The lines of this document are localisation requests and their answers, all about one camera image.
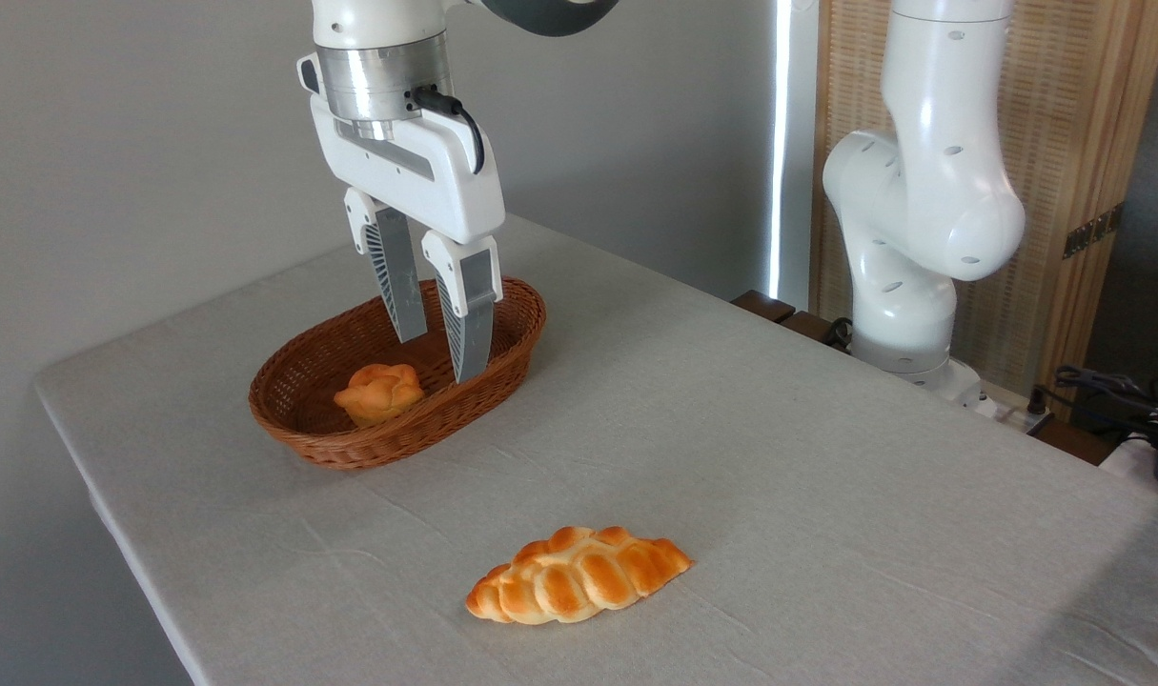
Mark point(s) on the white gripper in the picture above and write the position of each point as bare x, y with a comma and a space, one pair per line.
416, 176

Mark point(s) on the small round bread roll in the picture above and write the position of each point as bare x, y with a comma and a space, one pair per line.
378, 393

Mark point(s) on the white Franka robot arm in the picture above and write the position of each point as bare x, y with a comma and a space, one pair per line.
931, 191

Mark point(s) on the long braided bread loaf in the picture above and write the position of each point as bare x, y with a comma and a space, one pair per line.
578, 576

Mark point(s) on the brown wicker basket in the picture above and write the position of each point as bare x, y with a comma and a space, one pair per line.
350, 448

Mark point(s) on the grey tablecloth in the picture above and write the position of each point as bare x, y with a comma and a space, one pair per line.
826, 534

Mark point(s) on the white power strip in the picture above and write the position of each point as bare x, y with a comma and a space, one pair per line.
1007, 412

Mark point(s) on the wooden folding screen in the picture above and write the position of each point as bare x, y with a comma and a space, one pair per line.
1065, 114

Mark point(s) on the metal screen hinge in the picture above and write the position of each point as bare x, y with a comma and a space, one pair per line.
1093, 231

